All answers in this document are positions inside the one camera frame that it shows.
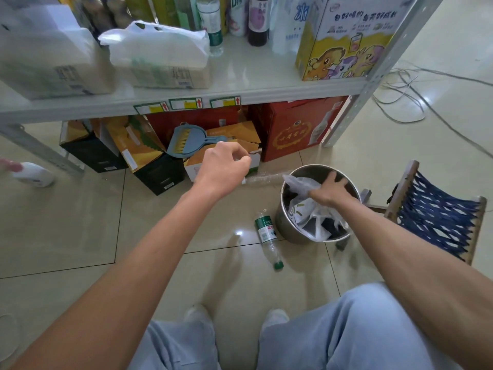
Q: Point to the white spray bottle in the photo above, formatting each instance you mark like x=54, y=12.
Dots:
x=32, y=175

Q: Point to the yellow shelf price label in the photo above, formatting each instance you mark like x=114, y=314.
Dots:
x=152, y=108
x=185, y=103
x=225, y=101

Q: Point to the person's left forearm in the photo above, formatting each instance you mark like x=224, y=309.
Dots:
x=127, y=273

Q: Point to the steel waste bin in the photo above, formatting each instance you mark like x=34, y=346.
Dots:
x=287, y=223

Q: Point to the person's right hand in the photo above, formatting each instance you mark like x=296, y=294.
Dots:
x=327, y=192

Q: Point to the row of dark bottles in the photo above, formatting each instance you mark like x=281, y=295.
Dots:
x=111, y=9

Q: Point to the blue plastic dustpan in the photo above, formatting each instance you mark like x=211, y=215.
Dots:
x=188, y=141

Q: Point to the person's left thumb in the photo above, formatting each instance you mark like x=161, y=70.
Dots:
x=242, y=166

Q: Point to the red carton with gold print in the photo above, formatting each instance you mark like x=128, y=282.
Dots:
x=292, y=130

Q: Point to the person's right fingers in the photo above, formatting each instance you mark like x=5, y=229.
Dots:
x=337, y=183

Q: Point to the clear crushed plastic bottle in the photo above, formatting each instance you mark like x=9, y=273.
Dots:
x=269, y=177

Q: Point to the person's left hand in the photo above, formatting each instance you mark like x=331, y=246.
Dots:
x=217, y=169

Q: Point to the white shoe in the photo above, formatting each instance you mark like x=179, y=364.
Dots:
x=275, y=317
x=197, y=314

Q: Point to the plastic wrapped beige carton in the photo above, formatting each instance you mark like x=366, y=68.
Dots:
x=46, y=61

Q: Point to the grey metal shelf rack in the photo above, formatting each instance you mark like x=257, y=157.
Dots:
x=246, y=77

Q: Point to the orange box with green print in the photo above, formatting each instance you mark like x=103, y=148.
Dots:
x=134, y=144

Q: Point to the green label water bottle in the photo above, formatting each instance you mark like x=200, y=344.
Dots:
x=211, y=23

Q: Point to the white drink bottle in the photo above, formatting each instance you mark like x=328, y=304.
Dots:
x=238, y=15

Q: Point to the clear bottle with blue label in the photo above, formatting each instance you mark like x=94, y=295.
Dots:
x=287, y=23

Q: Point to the orange and white box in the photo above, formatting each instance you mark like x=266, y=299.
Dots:
x=231, y=136

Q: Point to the person's right forearm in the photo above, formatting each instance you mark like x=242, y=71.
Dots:
x=404, y=273

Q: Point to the dark purple bottle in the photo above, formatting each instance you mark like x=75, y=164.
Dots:
x=258, y=21

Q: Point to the green label plastic bottle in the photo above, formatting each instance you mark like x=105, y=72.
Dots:
x=265, y=231

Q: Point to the light blue trousers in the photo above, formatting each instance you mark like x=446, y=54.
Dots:
x=346, y=331

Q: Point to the plain red carton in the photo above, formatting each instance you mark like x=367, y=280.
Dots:
x=181, y=118

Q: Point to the wooden stool with blue webbing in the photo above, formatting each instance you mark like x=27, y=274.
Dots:
x=435, y=215

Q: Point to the cartoon print carton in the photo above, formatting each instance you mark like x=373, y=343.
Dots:
x=346, y=38

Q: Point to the black box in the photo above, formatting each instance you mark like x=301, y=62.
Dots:
x=92, y=152
x=161, y=175

